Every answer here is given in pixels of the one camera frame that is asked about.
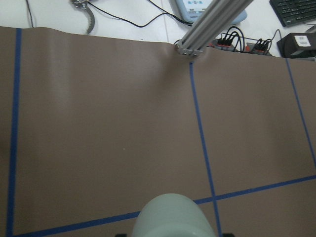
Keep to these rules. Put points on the light green cup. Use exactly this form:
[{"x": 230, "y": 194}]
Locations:
[{"x": 172, "y": 215}]

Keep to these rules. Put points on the power strip with plugs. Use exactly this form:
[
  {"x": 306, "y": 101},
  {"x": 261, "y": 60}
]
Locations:
[{"x": 234, "y": 40}]

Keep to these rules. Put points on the teach pendant tablet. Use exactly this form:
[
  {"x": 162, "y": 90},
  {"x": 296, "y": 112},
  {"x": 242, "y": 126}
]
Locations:
[{"x": 191, "y": 10}]

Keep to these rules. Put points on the grey toothed clamp tool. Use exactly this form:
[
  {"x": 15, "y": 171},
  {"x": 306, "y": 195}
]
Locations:
[{"x": 83, "y": 5}]

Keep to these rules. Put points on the black box with label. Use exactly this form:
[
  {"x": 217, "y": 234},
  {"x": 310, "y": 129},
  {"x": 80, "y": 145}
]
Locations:
[{"x": 298, "y": 45}]

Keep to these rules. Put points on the black keyboard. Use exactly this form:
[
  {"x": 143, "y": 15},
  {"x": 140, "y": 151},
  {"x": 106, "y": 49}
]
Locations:
[{"x": 293, "y": 12}]

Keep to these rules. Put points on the aluminium frame post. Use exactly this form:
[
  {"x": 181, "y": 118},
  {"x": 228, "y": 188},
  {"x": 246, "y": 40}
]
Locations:
[{"x": 204, "y": 30}]

